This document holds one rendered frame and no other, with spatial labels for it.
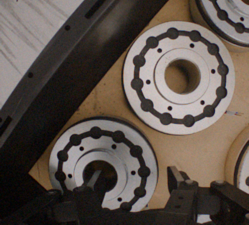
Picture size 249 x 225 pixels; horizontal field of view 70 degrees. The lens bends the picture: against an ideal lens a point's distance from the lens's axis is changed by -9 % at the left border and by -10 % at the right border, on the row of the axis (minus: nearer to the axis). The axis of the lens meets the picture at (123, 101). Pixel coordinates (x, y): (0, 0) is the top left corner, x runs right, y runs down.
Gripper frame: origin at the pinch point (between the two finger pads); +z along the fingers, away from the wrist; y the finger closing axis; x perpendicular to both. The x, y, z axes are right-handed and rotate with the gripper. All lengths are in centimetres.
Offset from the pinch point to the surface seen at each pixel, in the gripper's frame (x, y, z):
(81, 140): 3.6, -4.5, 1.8
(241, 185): -1.9, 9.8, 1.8
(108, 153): 2.5, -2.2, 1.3
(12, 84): 11.8, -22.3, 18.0
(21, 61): 16.0, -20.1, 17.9
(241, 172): -0.6, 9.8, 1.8
